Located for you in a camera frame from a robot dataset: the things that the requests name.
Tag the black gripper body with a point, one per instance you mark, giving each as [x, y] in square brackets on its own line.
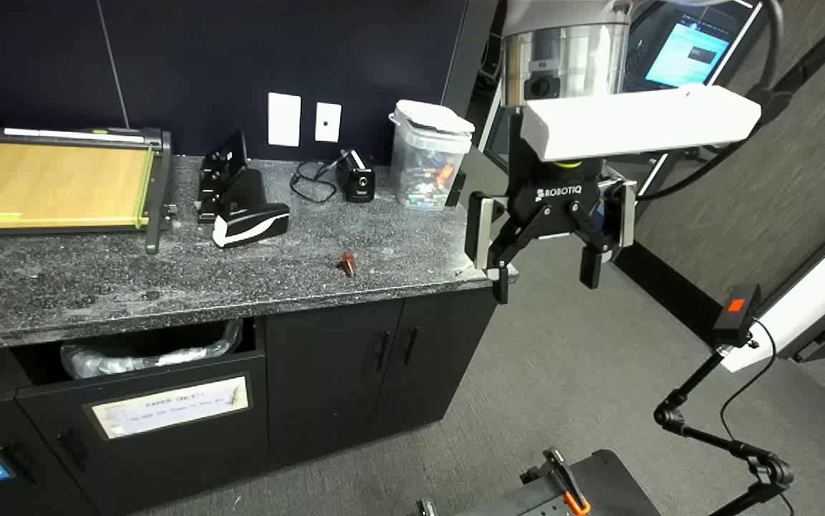
[556, 195]

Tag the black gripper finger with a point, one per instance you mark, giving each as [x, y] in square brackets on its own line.
[506, 268]
[595, 262]

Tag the black cabinet door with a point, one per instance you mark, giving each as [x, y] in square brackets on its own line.
[438, 352]
[329, 381]

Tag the black upright device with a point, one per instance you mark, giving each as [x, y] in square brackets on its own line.
[481, 229]

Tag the small red object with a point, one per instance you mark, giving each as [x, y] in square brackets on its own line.
[347, 262]

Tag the black pencil sharpener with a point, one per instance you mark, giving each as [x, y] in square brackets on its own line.
[357, 175]

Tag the black and orange clamp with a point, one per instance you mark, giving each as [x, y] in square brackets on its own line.
[566, 483]

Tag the white board panel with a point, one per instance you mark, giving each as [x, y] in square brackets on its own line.
[816, 295]

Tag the black stand base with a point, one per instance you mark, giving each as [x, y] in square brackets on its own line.
[614, 487]

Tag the black and white stapler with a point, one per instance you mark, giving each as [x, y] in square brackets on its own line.
[250, 216]

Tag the black hole punch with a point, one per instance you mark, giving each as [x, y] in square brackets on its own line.
[216, 173]

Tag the white drawer label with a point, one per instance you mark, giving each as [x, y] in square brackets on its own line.
[170, 406]

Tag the clear plastic trash bag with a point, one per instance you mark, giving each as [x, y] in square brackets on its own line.
[145, 350]

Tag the black trash bin drawer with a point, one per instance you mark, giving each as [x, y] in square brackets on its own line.
[145, 430]

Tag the wooden paper cutter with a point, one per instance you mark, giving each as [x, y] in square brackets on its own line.
[51, 188]

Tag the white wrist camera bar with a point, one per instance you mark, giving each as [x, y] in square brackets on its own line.
[642, 119]

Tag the black camera with orange mark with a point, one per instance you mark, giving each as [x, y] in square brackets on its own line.
[738, 309]

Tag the white wall outlet plate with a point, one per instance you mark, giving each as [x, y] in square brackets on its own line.
[329, 120]

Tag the white wall switch plate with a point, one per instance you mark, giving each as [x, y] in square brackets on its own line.
[286, 119]

